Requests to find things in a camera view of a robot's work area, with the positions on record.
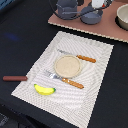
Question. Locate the grey frying pan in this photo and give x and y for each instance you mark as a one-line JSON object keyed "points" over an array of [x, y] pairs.
{"points": [[90, 18]]}

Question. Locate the beige bowl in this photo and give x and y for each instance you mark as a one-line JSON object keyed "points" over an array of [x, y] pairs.
{"points": [[122, 14]]}

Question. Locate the fork with orange handle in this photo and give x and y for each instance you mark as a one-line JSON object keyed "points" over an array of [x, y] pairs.
{"points": [[66, 80]]}

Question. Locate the tan round plate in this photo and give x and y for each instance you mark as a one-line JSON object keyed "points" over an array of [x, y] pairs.
{"points": [[67, 66]]}

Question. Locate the grey toy pot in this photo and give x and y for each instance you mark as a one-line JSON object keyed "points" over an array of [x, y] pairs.
{"points": [[67, 8]]}

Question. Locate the knife with orange handle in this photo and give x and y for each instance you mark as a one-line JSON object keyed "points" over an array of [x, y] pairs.
{"points": [[78, 56]]}

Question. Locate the yellow toy banana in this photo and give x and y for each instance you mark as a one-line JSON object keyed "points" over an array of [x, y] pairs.
{"points": [[43, 90]]}

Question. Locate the beige woven placemat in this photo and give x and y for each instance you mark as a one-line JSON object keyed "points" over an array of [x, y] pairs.
{"points": [[67, 102]]}

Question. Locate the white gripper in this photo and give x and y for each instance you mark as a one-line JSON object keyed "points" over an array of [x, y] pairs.
{"points": [[98, 3]]}

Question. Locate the brown toy sausage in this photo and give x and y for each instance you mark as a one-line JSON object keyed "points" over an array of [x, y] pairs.
{"points": [[14, 78]]}

